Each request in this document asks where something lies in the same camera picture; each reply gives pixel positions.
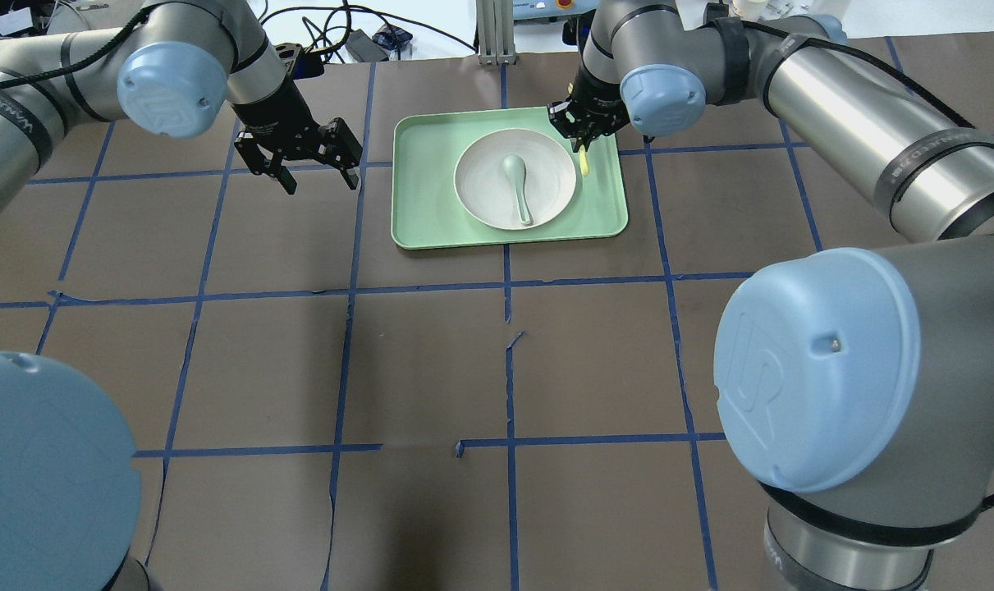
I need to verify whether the yellow plastic fork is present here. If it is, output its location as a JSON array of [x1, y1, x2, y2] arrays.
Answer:
[[578, 146, 591, 178]]

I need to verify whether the aluminium frame post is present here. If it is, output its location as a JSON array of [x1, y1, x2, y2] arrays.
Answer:
[[474, 0, 518, 65]]

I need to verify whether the mint green tray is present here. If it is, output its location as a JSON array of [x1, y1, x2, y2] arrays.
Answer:
[[391, 106, 629, 250]]

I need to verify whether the pale green spoon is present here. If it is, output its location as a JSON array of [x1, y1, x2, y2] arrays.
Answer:
[[502, 153, 534, 226]]

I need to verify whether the black power brick top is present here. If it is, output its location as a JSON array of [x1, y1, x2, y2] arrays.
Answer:
[[343, 29, 389, 63]]

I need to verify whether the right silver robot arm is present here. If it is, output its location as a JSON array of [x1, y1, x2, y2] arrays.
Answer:
[[548, 1, 994, 590]]

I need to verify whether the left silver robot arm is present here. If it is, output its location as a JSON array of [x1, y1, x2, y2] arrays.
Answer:
[[0, 1, 362, 590]]

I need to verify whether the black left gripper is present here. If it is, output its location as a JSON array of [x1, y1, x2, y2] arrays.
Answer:
[[231, 79, 363, 195]]

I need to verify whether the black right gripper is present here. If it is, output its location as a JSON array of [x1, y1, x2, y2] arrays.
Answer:
[[548, 70, 630, 153]]

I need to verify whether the white round plate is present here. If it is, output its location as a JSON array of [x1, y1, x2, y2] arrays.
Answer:
[[454, 128, 578, 231]]

